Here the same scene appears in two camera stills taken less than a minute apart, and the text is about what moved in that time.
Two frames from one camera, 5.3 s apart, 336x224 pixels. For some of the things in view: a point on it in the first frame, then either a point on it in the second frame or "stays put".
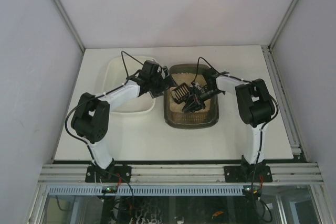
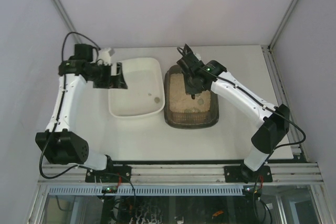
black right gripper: x=196 y=97 to x=192 y=89
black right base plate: x=248 y=173 stays put
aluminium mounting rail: x=287 y=173 stays put
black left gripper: x=165 y=80 to x=112 y=76
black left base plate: x=115 y=173 stays put
